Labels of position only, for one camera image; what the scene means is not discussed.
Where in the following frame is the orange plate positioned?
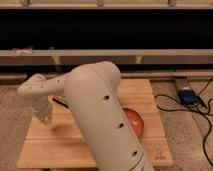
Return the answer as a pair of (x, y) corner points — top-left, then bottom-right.
(124, 108), (144, 137)

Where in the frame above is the wooden board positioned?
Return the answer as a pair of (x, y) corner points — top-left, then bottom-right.
(17, 79), (173, 169)

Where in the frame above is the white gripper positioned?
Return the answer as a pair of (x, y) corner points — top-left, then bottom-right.
(31, 96), (52, 125)

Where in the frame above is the black cable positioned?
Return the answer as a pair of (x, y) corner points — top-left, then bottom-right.
(153, 76), (213, 168)

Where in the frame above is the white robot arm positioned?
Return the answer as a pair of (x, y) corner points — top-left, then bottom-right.
(18, 61), (155, 171)

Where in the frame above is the blue device box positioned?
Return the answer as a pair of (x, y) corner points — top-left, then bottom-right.
(178, 90), (199, 105)

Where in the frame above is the grey metal rail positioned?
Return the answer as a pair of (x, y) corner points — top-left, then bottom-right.
(0, 49), (213, 66)

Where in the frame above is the black and brown brush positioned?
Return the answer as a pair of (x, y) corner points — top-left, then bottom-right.
(52, 98), (69, 108)

